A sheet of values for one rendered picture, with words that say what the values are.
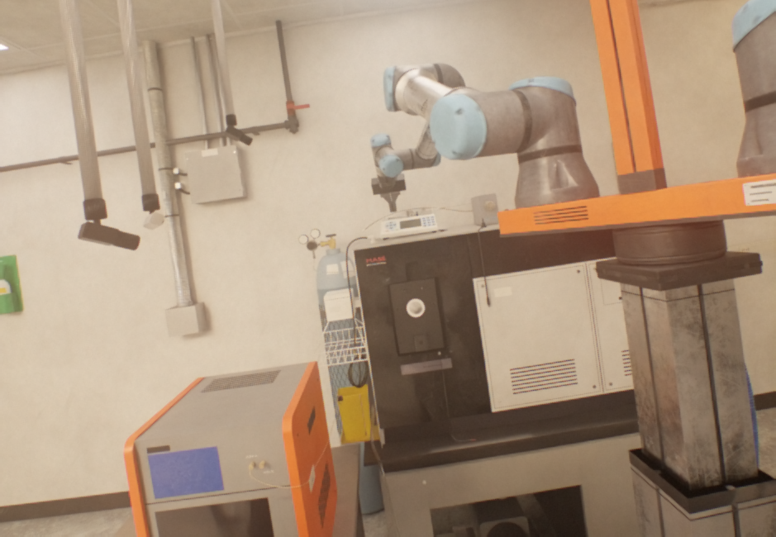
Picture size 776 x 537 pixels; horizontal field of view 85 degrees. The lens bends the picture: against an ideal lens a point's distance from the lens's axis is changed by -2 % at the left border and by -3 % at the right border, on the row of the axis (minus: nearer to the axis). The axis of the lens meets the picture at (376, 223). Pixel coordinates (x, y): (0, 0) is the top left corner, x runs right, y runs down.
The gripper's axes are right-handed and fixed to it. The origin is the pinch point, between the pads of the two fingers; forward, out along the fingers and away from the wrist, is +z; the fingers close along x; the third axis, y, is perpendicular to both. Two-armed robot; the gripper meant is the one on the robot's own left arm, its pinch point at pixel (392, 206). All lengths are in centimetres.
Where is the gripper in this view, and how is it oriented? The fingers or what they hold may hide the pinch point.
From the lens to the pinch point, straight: 176.0
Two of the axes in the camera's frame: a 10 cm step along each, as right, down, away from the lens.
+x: -9.8, 1.5, 1.0
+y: -0.1, -6.0, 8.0
